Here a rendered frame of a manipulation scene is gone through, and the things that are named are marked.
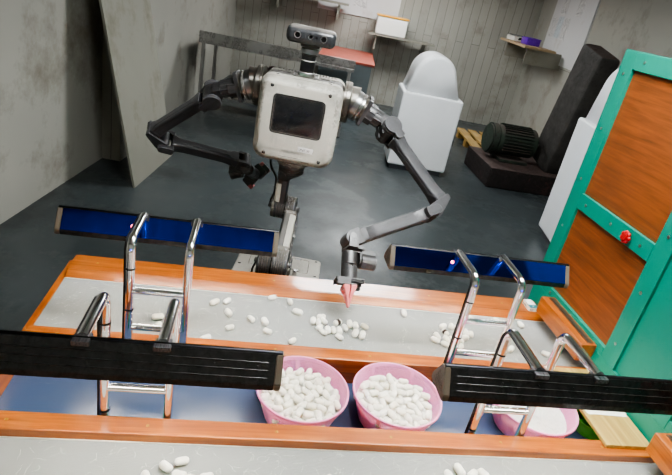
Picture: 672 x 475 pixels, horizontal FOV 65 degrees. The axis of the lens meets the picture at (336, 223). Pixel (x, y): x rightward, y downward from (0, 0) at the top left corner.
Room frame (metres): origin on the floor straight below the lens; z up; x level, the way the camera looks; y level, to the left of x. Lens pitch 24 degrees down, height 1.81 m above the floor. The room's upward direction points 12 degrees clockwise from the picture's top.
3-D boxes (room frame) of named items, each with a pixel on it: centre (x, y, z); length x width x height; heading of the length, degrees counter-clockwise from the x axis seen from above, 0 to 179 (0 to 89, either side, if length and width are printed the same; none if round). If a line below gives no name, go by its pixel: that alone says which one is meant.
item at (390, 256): (1.55, -0.49, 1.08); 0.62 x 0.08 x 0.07; 101
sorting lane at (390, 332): (1.53, -0.05, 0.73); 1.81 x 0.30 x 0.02; 101
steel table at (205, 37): (7.05, 1.14, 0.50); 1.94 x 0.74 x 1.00; 92
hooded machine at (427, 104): (6.20, -0.77, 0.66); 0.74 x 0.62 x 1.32; 90
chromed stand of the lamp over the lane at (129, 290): (1.28, 0.45, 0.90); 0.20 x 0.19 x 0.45; 101
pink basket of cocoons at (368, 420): (1.23, -0.28, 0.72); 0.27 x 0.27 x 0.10
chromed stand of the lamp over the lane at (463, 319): (1.47, -0.50, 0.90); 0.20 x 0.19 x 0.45; 101
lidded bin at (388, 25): (9.26, -0.24, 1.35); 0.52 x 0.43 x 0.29; 92
